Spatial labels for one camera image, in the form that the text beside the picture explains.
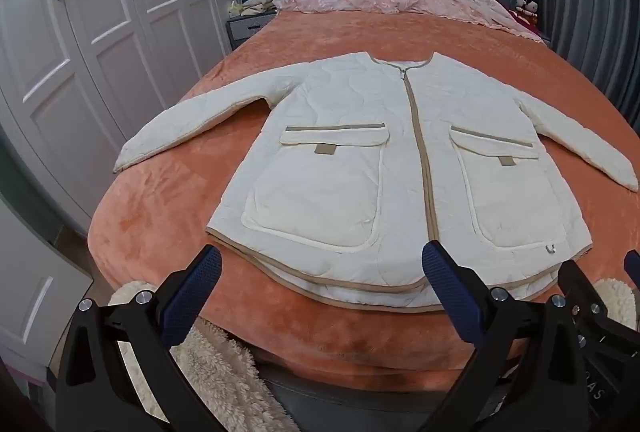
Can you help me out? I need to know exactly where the orange plush bed blanket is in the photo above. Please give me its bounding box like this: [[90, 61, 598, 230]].
[[87, 7, 640, 393]]

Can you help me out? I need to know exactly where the white quilted jacket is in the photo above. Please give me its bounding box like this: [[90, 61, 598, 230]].
[[114, 51, 640, 312]]

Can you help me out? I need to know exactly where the grey curtain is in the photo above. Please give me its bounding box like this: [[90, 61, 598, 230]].
[[537, 0, 640, 133]]

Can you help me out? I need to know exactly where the plush toy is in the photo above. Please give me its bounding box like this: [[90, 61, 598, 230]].
[[514, 0, 541, 34]]

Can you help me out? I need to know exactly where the white cabinet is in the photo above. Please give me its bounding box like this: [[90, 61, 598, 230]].
[[0, 197, 94, 365]]

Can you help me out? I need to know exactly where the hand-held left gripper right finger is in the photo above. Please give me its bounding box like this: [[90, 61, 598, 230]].
[[422, 240, 592, 432]]

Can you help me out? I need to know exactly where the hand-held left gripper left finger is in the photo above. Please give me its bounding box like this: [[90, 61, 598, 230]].
[[55, 244, 227, 432]]

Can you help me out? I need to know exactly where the grey nightstand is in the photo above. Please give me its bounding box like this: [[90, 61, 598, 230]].
[[226, 9, 278, 53]]

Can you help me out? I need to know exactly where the beige cloth bundle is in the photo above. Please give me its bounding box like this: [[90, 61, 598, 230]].
[[227, 0, 281, 18]]

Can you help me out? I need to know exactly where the white panelled wardrobe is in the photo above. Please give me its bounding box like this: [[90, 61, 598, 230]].
[[0, 0, 236, 238]]

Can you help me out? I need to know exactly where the grey bed base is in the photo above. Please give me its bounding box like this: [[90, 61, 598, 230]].
[[257, 359, 506, 432]]

